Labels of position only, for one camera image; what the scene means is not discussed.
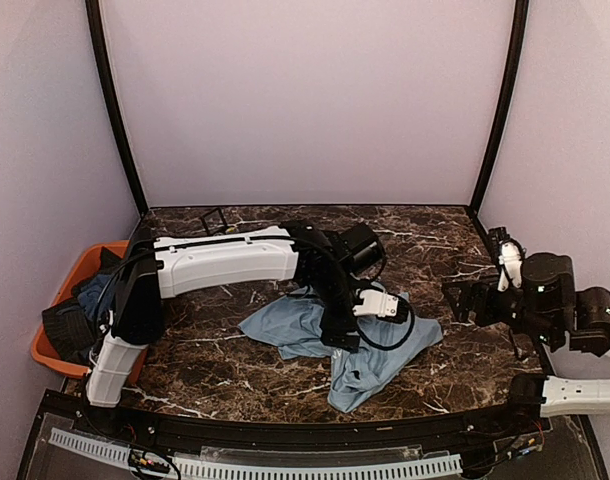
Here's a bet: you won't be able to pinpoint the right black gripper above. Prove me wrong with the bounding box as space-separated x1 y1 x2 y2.
441 272 557 345

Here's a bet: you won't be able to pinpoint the light blue printed t-shirt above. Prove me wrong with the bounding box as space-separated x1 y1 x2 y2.
239 288 443 413

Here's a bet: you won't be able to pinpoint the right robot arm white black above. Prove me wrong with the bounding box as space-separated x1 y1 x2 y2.
442 252 610 434

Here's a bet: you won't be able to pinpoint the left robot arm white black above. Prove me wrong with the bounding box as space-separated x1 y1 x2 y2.
85 221 398 436

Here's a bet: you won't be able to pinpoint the dark clothes in bin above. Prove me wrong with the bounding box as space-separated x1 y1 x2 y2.
42 247 121 365

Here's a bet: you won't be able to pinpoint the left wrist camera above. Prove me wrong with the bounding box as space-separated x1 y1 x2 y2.
353 289 410 324

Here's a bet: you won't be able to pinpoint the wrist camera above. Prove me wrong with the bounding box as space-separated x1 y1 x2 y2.
353 289 410 324
488 227 525 292

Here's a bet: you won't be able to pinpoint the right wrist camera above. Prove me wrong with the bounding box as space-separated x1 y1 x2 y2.
488 227 525 292

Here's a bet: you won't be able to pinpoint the white slotted cable duct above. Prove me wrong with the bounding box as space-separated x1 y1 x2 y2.
48 428 463 480

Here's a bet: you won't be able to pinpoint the black right frame post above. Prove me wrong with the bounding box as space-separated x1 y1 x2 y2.
469 0 530 216

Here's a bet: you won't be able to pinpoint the black frame post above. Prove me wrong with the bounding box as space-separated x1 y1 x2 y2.
469 0 530 216
85 0 149 218

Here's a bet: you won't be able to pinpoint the black front table rail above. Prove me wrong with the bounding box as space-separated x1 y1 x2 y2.
39 390 550 453

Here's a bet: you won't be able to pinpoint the black left frame post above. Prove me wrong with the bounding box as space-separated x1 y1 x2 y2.
85 0 149 218

